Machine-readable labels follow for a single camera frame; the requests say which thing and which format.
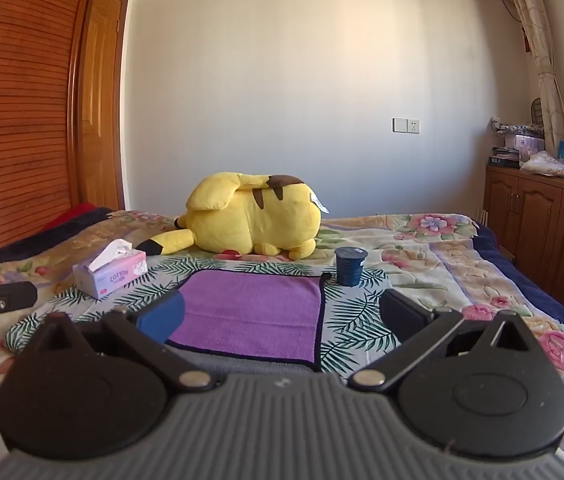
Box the red cloth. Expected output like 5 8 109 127
37 201 99 234

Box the patterned curtain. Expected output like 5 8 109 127
496 0 564 147

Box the grey towel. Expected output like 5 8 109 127
174 346 324 377

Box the wooden door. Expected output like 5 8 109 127
78 0 131 212

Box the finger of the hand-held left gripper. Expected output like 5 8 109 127
0 281 38 315

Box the pink tissue box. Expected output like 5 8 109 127
72 239 149 301

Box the wooden cabinet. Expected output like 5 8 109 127
484 164 564 332

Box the dark blue bed sheet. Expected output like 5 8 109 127
472 224 564 362

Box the yellow plush toy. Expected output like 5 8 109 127
134 171 330 261

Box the dark blue cup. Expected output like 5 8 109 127
334 246 369 287

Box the dark navy blanket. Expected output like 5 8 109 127
0 207 114 267

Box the stack of books and boxes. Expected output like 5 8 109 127
487 117 547 170

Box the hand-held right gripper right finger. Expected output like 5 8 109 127
348 289 543 394

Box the wooden slatted wardrobe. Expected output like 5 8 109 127
0 0 104 257

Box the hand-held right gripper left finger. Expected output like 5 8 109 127
22 289 217 394

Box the purple towel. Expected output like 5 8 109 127
166 268 334 372

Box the floral cloth bundle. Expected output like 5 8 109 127
519 152 564 180

